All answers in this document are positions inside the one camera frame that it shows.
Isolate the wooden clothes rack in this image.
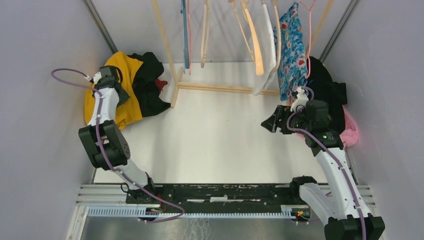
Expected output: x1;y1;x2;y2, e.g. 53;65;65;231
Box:
151;0;334;108

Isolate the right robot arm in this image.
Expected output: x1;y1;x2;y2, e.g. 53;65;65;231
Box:
260;100;386;240

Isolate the yellow garment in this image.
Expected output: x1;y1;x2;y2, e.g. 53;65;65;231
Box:
104;51;144;130

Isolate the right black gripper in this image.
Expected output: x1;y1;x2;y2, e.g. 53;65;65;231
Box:
260;104;312;136

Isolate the wooden hanger back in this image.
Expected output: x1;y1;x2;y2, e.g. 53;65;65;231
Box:
200;0;209;68

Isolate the red dotted garment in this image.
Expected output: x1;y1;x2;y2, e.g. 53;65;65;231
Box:
155;78;169;93

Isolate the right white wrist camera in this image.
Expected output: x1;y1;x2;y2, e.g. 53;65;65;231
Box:
290;86;310;112

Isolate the wooden hanger front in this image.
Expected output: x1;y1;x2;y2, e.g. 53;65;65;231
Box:
228;0;265;76

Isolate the pink plastic hanger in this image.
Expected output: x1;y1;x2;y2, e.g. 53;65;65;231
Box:
186;0;192;76
299;0;316;79

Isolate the black garment right pile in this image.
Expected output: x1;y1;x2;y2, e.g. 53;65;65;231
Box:
306;56;348;134

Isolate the blue floral skirt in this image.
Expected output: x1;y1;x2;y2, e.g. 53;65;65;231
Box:
273;1;308;101

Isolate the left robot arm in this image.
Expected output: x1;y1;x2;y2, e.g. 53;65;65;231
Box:
78;65;158;204

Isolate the pink garment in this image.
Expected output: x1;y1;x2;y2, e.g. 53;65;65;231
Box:
289;103;360;148

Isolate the black garment left pile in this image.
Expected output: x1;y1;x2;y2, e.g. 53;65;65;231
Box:
129;52;171;118

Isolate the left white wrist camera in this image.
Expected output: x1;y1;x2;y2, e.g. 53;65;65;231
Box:
85;71;102;85

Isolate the wooden hanger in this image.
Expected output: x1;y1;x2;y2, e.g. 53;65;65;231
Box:
228;0;265;76
271;0;282;73
200;0;209;68

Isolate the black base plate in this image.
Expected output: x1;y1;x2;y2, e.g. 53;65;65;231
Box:
120;183;306;214

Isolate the white slotted cable duct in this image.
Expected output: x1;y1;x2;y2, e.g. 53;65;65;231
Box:
87;206;296;220

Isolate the grey plastic hanger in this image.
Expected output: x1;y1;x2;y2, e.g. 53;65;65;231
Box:
180;0;190;72

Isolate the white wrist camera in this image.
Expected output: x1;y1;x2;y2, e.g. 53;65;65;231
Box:
290;86;310;112
85;71;102;85

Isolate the white garment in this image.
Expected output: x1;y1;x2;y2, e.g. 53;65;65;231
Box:
252;0;277;96

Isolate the black garment pile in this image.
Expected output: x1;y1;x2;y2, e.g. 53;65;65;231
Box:
129;52;171;118
306;56;348;134

